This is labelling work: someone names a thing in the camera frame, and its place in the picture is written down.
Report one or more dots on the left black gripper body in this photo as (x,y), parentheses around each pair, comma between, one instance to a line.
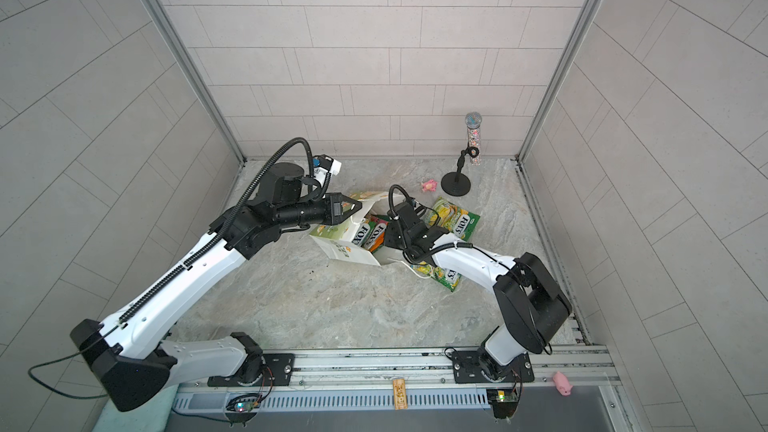
(323,212)

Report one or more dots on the aluminium mounting rail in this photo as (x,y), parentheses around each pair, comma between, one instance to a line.
(443,378)

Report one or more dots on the small wooden tag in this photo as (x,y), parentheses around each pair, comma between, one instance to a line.
(400,400)

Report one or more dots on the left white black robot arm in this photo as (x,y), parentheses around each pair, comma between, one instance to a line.
(129,352)

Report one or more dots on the right circuit board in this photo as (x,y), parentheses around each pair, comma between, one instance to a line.
(503,402)

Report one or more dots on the pink object on rail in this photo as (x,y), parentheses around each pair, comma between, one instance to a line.
(562,384)

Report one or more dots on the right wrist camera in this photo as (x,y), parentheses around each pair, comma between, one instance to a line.
(406,213)

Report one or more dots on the small pink toy figure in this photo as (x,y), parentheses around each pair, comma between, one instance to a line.
(429,186)

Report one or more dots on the left circuit board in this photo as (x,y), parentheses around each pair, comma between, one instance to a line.
(244,404)

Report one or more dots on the green fox's candy bag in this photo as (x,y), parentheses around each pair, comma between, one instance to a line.
(456,219)
(365,232)
(447,278)

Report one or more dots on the orange Fox's candy bag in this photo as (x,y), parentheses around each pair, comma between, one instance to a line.
(377,236)

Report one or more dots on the black microphone stand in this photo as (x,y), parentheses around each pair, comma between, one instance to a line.
(456,183)

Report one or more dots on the circuit board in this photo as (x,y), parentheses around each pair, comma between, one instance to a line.
(503,402)
(244,404)

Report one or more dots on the white paper shopping bag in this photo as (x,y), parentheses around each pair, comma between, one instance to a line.
(336,241)

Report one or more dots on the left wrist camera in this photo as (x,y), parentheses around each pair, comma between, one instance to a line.
(325,167)

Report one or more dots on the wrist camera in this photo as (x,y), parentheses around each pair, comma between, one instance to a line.
(406,213)
(325,167)

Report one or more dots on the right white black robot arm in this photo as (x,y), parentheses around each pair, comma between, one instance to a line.
(532,304)

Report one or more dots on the glitter microphone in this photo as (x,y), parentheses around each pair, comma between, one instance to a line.
(473,121)

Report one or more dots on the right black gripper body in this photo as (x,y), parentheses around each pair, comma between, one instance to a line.
(395,238)

